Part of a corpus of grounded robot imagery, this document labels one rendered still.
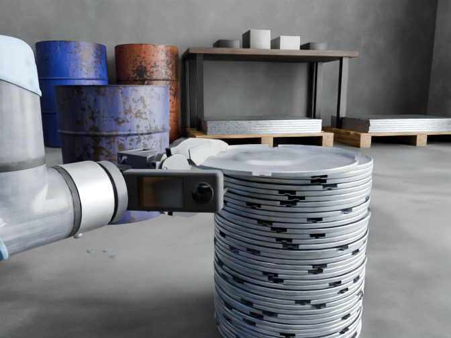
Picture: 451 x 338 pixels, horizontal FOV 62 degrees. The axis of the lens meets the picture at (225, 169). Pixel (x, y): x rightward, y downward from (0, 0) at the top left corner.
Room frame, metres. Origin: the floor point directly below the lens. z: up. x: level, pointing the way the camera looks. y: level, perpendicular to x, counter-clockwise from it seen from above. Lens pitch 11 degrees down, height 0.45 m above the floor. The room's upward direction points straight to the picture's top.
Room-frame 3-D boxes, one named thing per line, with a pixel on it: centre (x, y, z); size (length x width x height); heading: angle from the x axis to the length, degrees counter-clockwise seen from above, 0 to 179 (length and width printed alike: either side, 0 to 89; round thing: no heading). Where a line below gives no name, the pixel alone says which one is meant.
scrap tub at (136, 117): (1.45, 0.42, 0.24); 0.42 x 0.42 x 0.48
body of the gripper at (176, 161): (0.46, 0.11, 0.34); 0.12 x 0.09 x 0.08; 141
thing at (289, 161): (0.65, -0.08, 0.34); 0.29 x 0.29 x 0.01
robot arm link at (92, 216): (0.39, 0.15, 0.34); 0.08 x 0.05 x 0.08; 51
